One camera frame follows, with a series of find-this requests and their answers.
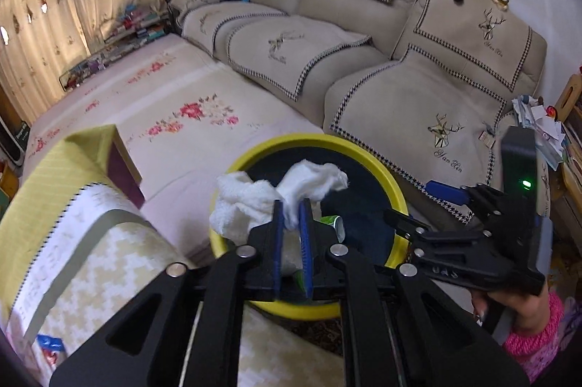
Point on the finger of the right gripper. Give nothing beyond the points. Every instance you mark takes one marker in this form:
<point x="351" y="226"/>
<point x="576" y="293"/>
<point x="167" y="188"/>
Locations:
<point x="405" y="226"/>
<point x="444" y="192"/>

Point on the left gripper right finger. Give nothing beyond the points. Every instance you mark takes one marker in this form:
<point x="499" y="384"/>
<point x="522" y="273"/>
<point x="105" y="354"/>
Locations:
<point x="398" y="327"/>

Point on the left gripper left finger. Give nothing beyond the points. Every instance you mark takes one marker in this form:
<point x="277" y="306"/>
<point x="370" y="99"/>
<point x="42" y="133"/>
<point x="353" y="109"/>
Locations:
<point x="185" y="327"/>

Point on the white tissue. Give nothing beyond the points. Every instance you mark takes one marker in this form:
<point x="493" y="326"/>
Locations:
<point x="243" y="203"/>

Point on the pink sleeve forearm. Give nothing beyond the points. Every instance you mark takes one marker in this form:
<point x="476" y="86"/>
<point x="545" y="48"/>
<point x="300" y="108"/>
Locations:
<point x="536" y="353"/>

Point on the yellow rimmed trash bin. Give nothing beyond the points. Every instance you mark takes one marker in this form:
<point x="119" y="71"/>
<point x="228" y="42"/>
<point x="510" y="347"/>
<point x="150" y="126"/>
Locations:
<point x="371" y="189"/>

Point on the right hand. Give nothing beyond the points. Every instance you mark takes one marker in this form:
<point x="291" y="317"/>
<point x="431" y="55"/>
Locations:
<point x="532" y="312"/>

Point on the beige sofa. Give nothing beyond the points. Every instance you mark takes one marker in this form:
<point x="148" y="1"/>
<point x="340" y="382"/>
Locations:
<point x="424" y="85"/>

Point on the floral bed mattress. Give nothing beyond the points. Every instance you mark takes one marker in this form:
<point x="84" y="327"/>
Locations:
<point x="184" y="119"/>

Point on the low glass shelf clutter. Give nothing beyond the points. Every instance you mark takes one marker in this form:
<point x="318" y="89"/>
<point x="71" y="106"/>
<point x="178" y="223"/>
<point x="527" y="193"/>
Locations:
<point x="136" y="28"/>

